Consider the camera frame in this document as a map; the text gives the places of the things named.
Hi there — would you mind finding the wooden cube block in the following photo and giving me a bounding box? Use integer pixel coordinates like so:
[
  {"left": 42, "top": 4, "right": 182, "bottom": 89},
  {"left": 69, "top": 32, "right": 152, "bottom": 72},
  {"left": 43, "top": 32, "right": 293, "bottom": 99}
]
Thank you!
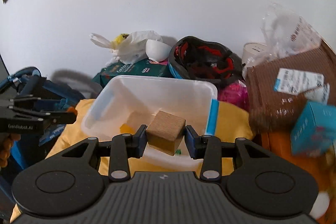
[{"left": 146, "top": 111, "right": 186, "bottom": 156}]

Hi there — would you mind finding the pink fluffy object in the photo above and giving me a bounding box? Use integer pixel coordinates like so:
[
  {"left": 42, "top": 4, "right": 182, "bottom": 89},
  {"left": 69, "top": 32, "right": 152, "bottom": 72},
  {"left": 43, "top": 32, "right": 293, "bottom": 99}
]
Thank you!
[{"left": 218, "top": 80, "right": 249, "bottom": 112}]

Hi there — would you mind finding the white round small object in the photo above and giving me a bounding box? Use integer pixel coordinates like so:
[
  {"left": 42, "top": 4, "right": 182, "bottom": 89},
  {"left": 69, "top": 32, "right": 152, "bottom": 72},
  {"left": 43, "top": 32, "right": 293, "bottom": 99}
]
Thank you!
[{"left": 309, "top": 191, "right": 330, "bottom": 219}]

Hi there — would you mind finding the yellow cloth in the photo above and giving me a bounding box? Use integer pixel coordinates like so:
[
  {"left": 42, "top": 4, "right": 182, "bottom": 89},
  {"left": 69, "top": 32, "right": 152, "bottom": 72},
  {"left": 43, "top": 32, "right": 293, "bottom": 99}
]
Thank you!
[{"left": 10, "top": 99, "right": 254, "bottom": 223}]

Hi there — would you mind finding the orange ball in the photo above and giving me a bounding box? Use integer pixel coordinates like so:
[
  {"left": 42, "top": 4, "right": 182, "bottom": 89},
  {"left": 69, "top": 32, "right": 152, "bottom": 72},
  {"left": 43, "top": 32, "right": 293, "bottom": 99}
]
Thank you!
[{"left": 67, "top": 106, "right": 77, "bottom": 115}]

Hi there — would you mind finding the translucent plastic storage bin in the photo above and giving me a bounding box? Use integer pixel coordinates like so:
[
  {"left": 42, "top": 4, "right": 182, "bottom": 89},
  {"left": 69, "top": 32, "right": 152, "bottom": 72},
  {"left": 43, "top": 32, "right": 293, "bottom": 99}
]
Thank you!
[{"left": 81, "top": 76, "right": 218, "bottom": 141}]

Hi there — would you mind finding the dark green package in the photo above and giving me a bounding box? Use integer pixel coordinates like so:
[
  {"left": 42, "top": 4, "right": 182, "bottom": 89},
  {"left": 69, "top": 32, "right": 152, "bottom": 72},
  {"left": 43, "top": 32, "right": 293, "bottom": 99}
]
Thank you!
[{"left": 92, "top": 59, "right": 172, "bottom": 88}]

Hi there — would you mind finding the black red helmet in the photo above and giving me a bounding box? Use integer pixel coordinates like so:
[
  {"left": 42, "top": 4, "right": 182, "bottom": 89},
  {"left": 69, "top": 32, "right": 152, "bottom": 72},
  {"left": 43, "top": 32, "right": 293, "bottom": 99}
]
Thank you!
[{"left": 168, "top": 36, "right": 243, "bottom": 88}]

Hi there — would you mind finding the brown cardboard box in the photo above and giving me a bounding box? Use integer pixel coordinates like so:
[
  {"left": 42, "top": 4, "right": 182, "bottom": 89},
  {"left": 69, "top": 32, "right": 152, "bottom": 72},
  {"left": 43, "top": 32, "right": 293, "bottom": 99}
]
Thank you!
[{"left": 245, "top": 41, "right": 335, "bottom": 134}]

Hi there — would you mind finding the white plastic bag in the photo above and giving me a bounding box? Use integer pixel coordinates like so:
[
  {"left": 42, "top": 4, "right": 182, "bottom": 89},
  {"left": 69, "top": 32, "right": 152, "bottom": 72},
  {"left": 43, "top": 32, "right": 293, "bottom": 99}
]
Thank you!
[{"left": 89, "top": 31, "right": 163, "bottom": 67}]

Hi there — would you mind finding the white cylinder cup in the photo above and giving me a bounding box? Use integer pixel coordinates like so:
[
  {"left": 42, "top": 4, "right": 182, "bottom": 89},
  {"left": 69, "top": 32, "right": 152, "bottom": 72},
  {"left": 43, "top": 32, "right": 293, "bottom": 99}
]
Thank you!
[{"left": 241, "top": 42, "right": 267, "bottom": 65}]

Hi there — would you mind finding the light blue carton box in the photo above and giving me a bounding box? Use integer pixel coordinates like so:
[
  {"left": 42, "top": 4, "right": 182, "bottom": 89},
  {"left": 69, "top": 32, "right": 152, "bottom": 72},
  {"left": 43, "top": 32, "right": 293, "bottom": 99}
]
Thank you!
[{"left": 290, "top": 101, "right": 335, "bottom": 157}]

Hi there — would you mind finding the orange box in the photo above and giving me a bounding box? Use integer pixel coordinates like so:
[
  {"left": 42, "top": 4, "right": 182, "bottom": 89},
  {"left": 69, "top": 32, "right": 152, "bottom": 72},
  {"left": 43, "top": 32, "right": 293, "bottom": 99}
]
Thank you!
[{"left": 261, "top": 132, "right": 335, "bottom": 223}]

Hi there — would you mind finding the clear crinkled plastic bag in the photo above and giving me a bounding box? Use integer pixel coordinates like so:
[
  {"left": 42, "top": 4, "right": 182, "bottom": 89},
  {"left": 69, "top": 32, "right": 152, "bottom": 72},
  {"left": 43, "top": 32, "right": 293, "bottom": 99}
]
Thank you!
[{"left": 245, "top": 3, "right": 322, "bottom": 68}]

